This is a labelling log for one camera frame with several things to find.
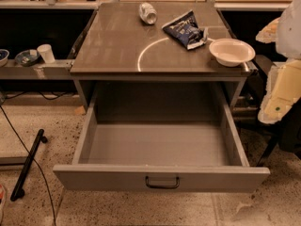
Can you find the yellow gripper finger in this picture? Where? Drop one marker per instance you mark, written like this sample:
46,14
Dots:
269,33
283,90

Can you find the blue chip bag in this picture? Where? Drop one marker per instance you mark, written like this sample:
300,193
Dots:
185,30

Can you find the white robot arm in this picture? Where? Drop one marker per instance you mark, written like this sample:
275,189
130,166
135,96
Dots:
288,41

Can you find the grey cabinet with top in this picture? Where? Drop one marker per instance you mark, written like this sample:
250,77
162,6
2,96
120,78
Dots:
119,46

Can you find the open grey top drawer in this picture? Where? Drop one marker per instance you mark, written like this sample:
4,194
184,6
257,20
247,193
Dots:
162,130

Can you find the white bowl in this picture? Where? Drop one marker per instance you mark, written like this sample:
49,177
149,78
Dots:
231,52

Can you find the black chair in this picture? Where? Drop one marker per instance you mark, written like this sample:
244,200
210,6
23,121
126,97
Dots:
286,134

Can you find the grey side shelf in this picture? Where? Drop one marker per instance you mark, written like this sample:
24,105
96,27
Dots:
60,70

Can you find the white paper cup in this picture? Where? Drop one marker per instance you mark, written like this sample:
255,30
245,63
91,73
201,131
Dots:
46,53

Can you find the blue patterned bowl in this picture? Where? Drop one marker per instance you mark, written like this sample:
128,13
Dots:
27,58

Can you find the bowl at left edge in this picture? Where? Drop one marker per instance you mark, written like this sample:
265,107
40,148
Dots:
3,57

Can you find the black bar on floor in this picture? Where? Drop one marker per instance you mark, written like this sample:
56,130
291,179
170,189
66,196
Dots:
18,191

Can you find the black drawer handle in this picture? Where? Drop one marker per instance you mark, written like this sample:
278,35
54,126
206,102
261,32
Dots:
162,183

